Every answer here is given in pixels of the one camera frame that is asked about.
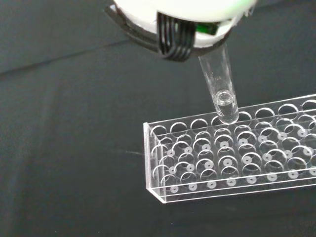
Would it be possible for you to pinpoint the clear acrylic test tube rack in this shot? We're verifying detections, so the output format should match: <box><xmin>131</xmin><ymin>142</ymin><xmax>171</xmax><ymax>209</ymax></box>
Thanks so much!
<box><xmin>143</xmin><ymin>94</ymin><xmax>316</xmax><ymax>204</ymax></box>

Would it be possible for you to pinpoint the black bench cloth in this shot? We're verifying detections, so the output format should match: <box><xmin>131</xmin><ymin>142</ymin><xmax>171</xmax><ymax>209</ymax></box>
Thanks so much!
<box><xmin>0</xmin><ymin>0</ymin><xmax>316</xmax><ymax>237</ymax></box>

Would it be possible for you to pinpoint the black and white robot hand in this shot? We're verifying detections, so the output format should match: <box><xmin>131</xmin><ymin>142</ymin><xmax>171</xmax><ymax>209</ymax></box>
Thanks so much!
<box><xmin>103</xmin><ymin>0</ymin><xmax>257</xmax><ymax>62</ymax></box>

